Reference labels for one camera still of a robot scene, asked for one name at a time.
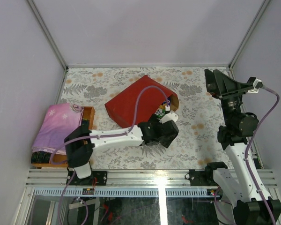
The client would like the wooden tray box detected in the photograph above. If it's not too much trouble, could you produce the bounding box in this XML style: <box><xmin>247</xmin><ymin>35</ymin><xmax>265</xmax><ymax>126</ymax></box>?
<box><xmin>31</xmin><ymin>106</ymin><xmax>96</xmax><ymax>169</ymax></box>

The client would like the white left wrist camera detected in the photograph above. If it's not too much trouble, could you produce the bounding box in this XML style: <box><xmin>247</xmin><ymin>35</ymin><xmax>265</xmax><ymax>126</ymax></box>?
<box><xmin>160</xmin><ymin>111</ymin><xmax>178</xmax><ymax>123</ymax></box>

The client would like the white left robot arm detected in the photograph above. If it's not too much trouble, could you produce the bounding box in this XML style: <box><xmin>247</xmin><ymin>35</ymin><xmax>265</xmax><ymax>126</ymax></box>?
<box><xmin>64</xmin><ymin>112</ymin><xmax>179</xmax><ymax>185</ymax></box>

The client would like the floral patterned table mat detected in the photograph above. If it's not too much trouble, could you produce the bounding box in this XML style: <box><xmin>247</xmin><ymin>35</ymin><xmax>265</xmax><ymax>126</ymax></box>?
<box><xmin>60</xmin><ymin>67</ymin><xmax>232</xmax><ymax>170</ymax></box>

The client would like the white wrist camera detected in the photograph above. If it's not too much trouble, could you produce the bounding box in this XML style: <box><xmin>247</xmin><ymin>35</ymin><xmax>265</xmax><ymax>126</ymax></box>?
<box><xmin>247</xmin><ymin>77</ymin><xmax>263</xmax><ymax>94</ymax></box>
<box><xmin>160</xmin><ymin>111</ymin><xmax>178</xmax><ymax>123</ymax></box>

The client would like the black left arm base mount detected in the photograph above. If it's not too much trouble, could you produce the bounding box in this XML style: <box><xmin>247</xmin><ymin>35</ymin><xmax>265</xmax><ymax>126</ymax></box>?
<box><xmin>66</xmin><ymin>170</ymin><xmax>108</xmax><ymax>186</ymax></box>

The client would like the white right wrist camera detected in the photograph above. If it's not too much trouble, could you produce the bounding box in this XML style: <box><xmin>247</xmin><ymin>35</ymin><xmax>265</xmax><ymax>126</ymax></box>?
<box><xmin>247</xmin><ymin>77</ymin><xmax>263</xmax><ymax>94</ymax></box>

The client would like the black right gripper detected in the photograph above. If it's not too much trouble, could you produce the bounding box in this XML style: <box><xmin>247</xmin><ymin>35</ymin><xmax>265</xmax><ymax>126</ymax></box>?
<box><xmin>204</xmin><ymin>69</ymin><xmax>254</xmax><ymax>128</ymax></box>

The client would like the aluminium frame rail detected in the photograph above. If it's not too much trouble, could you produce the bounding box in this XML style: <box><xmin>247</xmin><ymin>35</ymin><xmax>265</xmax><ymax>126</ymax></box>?
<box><xmin>25</xmin><ymin>168</ymin><xmax>278</xmax><ymax>188</ymax></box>

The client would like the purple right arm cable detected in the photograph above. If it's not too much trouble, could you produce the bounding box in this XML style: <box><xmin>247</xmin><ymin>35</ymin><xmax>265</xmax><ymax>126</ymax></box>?
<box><xmin>213</xmin><ymin>85</ymin><xmax>281</xmax><ymax>225</ymax></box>

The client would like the red paper bag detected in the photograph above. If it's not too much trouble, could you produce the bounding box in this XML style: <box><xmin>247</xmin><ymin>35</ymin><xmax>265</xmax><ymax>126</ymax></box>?
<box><xmin>105</xmin><ymin>75</ymin><xmax>179</xmax><ymax>128</ymax></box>

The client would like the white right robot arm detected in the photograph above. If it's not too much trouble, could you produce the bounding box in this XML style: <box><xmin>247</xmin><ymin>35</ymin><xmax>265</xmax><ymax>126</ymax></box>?
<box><xmin>204</xmin><ymin>69</ymin><xmax>281</xmax><ymax>225</ymax></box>

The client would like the blue Doritos chip bag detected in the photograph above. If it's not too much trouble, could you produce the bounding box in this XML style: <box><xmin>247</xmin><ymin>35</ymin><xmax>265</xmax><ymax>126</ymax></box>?
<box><xmin>162</xmin><ymin>97</ymin><xmax>171</xmax><ymax>107</ymax></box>

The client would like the green Fox's spring tea candy bag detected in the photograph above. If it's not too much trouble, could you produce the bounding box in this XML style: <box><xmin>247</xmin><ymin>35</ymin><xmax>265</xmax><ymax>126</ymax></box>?
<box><xmin>155</xmin><ymin>106</ymin><xmax>166</xmax><ymax>119</ymax></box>

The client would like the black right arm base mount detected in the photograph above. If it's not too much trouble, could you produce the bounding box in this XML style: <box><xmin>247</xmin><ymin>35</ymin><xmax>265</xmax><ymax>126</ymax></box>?
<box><xmin>185</xmin><ymin>162</ymin><xmax>228</xmax><ymax>187</ymax></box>

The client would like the pink purple folded cloth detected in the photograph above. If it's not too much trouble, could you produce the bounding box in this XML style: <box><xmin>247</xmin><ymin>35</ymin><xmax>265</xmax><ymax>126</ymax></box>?
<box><xmin>32</xmin><ymin>103</ymin><xmax>84</xmax><ymax>153</ymax></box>

